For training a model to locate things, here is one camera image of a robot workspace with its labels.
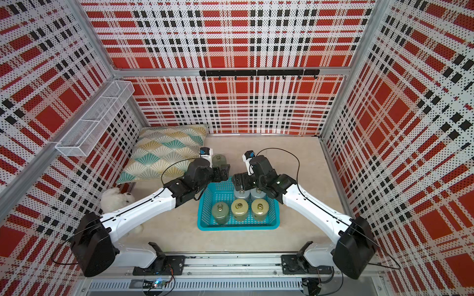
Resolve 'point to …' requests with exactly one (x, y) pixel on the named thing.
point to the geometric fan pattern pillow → (162, 152)
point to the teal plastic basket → (222, 190)
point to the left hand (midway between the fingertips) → (223, 166)
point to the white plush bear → (112, 199)
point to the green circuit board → (157, 283)
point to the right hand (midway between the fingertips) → (244, 177)
